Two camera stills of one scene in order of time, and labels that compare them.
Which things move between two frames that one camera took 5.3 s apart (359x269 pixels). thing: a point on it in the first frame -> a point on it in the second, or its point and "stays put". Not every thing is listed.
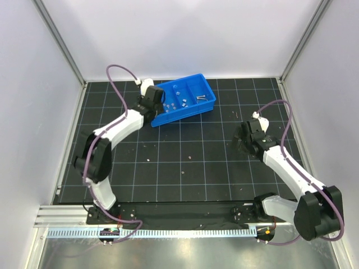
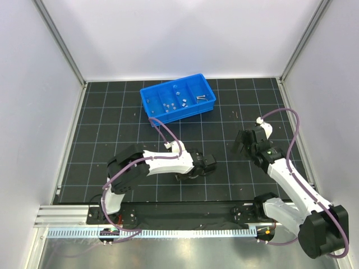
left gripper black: (158, 106) -> (204, 164)
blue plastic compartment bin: (185, 96) stays put
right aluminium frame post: (316, 17) stays put
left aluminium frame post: (53, 30) stays put
